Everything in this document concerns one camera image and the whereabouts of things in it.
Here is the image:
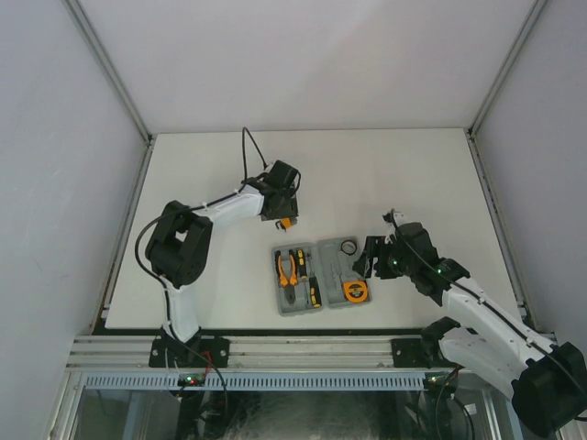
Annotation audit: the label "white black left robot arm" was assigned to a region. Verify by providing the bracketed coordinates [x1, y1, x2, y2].
[134, 160, 301, 367]

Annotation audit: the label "grey plastic tool case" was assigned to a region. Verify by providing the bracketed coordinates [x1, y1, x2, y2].
[271, 236, 372, 316]

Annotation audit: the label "black left camera cable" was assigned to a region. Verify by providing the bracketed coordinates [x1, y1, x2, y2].
[134, 126, 271, 340]

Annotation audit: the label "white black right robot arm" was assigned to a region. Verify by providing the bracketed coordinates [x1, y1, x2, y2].
[353, 211, 586, 438]

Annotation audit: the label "orange hex key set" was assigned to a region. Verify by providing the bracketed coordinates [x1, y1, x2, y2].
[275, 217, 297, 231]

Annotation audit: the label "black electrical tape roll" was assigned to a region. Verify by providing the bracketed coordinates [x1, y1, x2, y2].
[340, 239, 358, 256]

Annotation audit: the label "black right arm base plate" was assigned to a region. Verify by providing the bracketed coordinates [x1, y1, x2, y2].
[391, 337, 457, 369]

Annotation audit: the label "orange tape measure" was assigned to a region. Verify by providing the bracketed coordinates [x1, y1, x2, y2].
[342, 280, 370, 303]

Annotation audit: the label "grey slotted cable duct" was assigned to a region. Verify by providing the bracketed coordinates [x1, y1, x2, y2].
[84, 371, 426, 391]

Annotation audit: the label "black right camera cable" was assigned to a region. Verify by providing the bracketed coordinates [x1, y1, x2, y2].
[389, 209, 587, 404]

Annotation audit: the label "aluminium frame post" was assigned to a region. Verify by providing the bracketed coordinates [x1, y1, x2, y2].
[61, 0, 152, 146]
[467, 0, 551, 137]

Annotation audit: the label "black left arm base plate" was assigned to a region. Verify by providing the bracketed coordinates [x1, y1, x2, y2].
[149, 335, 230, 369]

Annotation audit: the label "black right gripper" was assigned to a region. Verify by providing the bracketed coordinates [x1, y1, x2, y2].
[353, 236, 416, 280]

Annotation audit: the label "long black yellow screwdriver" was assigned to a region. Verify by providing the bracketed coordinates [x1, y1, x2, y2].
[295, 248, 308, 280]

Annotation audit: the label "black camera cable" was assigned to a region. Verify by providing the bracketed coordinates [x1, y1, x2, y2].
[389, 209, 587, 404]
[134, 126, 271, 340]

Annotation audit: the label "short yellow black screwdriver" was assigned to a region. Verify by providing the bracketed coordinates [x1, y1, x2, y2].
[309, 277, 322, 308]

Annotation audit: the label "orange black pliers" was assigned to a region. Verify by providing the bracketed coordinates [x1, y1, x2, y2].
[275, 251, 299, 306]

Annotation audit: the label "right aluminium frame post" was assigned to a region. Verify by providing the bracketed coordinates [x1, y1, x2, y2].
[467, 0, 551, 137]

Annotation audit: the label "left aluminium frame post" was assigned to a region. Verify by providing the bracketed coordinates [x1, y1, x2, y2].
[61, 0, 152, 146]

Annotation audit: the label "aluminium front rail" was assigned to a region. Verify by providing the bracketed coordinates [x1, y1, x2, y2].
[66, 335, 417, 372]

